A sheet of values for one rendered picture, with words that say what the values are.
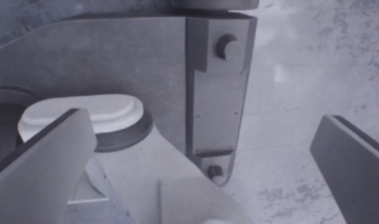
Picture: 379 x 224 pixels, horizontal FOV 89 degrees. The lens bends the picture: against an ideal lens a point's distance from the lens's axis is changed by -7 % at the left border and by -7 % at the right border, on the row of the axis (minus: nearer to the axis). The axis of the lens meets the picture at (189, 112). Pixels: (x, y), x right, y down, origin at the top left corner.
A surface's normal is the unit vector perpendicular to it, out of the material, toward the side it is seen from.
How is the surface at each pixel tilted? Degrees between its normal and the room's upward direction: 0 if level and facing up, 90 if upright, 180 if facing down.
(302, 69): 0
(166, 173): 90
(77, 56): 0
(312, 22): 0
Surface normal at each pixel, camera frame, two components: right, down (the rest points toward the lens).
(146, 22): 0.16, 0.51
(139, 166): 0.01, -0.85
